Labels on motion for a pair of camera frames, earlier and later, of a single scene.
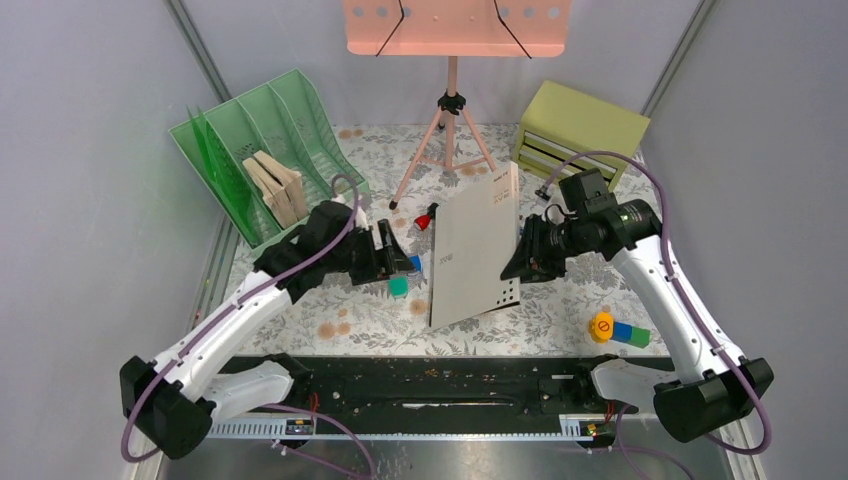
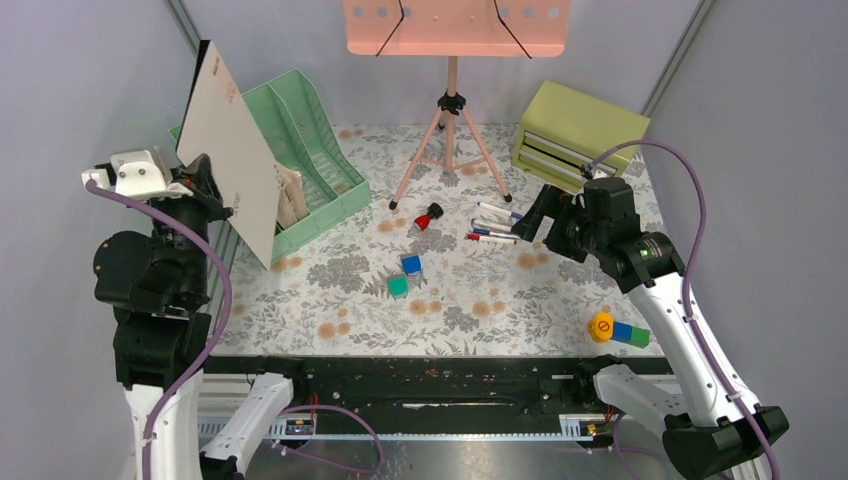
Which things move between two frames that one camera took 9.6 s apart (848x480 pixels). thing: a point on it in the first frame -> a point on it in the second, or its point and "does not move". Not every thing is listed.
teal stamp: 398,285 does not move
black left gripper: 389,261 -> 198,175
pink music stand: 451,29 does not move
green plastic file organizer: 285,119 does not move
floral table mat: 409,170 does not move
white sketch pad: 471,239 -> 217,123
